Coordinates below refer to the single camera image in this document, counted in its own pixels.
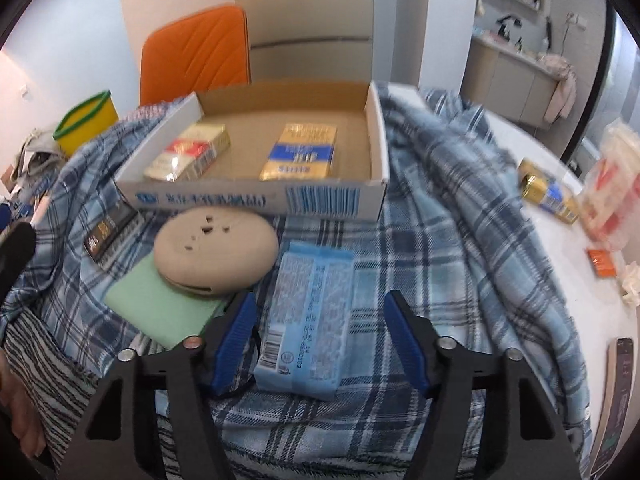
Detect crumpled white tissue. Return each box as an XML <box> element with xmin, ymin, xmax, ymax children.
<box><xmin>619</xmin><ymin>265</ymin><xmax>640</xmax><ymax>306</ymax></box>

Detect blue plaid cloth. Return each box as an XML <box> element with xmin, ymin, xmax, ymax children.
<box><xmin>0</xmin><ymin>82</ymin><xmax>593</xmax><ymax>480</ymax></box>

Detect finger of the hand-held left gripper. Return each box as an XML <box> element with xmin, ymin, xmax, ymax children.
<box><xmin>0</xmin><ymin>222</ymin><xmax>37</xmax><ymax>301</ymax></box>

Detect light blue tissue packet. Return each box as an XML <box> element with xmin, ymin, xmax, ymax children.
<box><xmin>253</xmin><ymin>241</ymin><xmax>356</xmax><ymax>402</ymax></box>

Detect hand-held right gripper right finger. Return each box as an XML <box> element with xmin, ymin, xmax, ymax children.
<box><xmin>382</xmin><ymin>290</ymin><xmax>583</xmax><ymax>480</ymax></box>

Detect beige round pouch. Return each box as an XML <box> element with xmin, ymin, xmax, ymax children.
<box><xmin>153</xmin><ymin>208</ymin><xmax>279</xmax><ymax>299</ymax></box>

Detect bathroom vanity cabinet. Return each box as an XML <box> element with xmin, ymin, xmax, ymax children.
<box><xmin>460</xmin><ymin>35</ymin><xmax>561</xmax><ymax>126</ymax></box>

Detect cardboard box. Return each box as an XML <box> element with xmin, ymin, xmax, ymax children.
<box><xmin>114</xmin><ymin>80</ymin><xmax>391</xmax><ymax>223</ymax></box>

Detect person's left hand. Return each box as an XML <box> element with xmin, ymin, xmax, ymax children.
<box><xmin>0</xmin><ymin>352</ymin><xmax>47</xmax><ymax>458</ymax></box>

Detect gold and blue packet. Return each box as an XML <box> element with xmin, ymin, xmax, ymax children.
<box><xmin>259</xmin><ymin>122</ymin><xmax>338</xmax><ymax>181</ymax></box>
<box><xmin>517</xmin><ymin>157</ymin><xmax>581</xmax><ymax>225</ymax></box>

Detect black tissue pack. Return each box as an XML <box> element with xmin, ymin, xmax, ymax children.
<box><xmin>82</xmin><ymin>202</ymin><xmax>146</xmax><ymax>268</ymax></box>

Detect yellow bin with green rim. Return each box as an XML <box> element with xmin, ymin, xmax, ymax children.
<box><xmin>53</xmin><ymin>90</ymin><xmax>119</xmax><ymax>157</ymax></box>

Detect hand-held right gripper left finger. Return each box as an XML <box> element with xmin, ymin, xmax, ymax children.
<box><xmin>57</xmin><ymin>291</ymin><xmax>258</xmax><ymax>480</ymax></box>

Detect grey striped cloth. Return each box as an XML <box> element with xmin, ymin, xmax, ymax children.
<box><xmin>0</xmin><ymin>305</ymin><xmax>166</xmax><ymax>480</ymax></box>

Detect green snap pouch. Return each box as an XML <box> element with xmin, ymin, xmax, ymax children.
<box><xmin>105</xmin><ymin>252</ymin><xmax>236</xmax><ymax>351</ymax></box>

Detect orange chair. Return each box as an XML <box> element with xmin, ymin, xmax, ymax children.
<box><xmin>140</xmin><ymin>4</ymin><xmax>251</xmax><ymax>107</ymax></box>

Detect pink towel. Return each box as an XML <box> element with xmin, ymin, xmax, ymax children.
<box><xmin>540</xmin><ymin>55</ymin><xmax>578</xmax><ymax>123</ymax></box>

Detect red and gold cigarette pack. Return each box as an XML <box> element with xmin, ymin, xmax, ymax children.
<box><xmin>143</xmin><ymin>124</ymin><xmax>232</xmax><ymax>182</ymax></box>

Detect small orange packet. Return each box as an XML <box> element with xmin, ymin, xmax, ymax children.
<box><xmin>587</xmin><ymin>248</ymin><xmax>617</xmax><ymax>278</ymax></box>

